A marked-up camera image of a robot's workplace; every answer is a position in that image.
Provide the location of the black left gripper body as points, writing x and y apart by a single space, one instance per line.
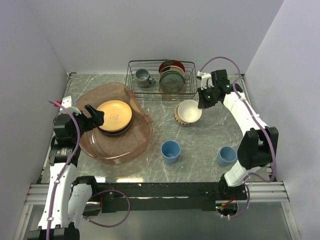
84 124

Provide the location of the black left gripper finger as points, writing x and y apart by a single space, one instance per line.
98 118
92 111

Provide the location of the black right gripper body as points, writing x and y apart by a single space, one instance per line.
208 94

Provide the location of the plain white ceramic bowl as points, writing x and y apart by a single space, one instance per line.
188 111

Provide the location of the tan bottom plate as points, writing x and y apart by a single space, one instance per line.
117 115

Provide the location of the red rimmed cream plate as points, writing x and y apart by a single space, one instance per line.
120 133

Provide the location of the white bear print plate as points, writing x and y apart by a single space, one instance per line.
108 132

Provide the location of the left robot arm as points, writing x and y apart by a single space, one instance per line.
67 196

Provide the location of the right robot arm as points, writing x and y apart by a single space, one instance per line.
259 142

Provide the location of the pink transparent plastic bin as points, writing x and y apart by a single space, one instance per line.
116 149

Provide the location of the red zigzag bottom bowl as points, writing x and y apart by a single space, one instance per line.
184 124

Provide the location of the yellow blue sun bowl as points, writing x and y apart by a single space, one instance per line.
176 113

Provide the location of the beige crackle plate in rack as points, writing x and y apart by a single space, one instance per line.
172 87

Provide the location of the cream plate in rack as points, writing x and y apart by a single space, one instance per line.
172 68

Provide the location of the red floral plate in rack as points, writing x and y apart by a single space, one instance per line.
169 63

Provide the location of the blue plastic cup left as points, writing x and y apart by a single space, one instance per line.
170 151

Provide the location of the blue plastic cup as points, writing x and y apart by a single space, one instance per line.
226 156
170 151

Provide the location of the blue plastic cup right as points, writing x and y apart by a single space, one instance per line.
226 156

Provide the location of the grey ceramic mug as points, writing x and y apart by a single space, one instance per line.
143 78

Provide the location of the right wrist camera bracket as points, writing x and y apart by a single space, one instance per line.
206 80

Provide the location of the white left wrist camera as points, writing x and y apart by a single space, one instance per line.
67 103

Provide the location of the metal wire dish rack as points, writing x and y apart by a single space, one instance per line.
152 92

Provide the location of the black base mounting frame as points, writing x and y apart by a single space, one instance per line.
146 196

